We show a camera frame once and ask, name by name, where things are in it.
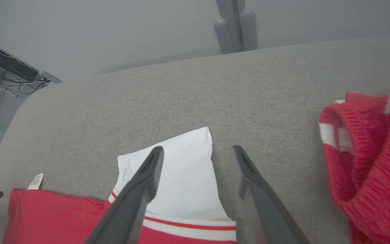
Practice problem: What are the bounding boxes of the red shorts with white stripe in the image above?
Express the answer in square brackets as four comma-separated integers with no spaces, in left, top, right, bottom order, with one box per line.
[318,81,390,244]

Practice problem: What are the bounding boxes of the red Bulls jersey white sleeves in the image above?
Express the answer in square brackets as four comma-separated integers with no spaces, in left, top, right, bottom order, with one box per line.
[2,126,238,244]

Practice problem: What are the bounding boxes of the tangle of floor cables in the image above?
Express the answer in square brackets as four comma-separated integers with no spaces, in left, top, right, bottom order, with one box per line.
[0,66,51,97]

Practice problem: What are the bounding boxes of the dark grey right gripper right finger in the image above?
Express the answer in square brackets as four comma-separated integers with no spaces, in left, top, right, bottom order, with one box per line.
[232,145,311,244]

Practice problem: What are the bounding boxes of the grey metal double post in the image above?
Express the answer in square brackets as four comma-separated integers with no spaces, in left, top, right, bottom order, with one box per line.
[214,0,258,55]

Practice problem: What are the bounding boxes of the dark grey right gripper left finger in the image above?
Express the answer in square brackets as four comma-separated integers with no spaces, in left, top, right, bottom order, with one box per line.
[83,146,164,244]

